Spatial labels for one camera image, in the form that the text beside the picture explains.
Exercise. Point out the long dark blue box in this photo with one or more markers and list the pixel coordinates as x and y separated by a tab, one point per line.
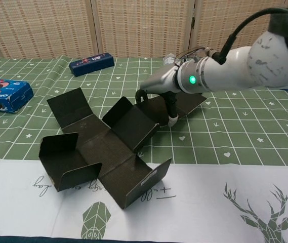
90	64

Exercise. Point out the large blue Oreo carton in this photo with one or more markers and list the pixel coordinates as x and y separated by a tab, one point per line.
14	93

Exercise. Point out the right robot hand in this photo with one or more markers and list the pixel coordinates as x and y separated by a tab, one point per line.
161	82

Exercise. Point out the clear plastic water bottle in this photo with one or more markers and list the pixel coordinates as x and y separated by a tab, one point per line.
169	59

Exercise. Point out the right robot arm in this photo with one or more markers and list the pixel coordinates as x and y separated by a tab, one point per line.
260	63

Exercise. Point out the black paper box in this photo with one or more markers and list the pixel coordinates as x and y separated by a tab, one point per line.
123	157

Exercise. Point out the woven folding screen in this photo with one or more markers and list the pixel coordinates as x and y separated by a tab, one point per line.
57	25

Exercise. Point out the green grid tablecloth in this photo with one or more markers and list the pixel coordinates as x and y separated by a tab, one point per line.
235	131

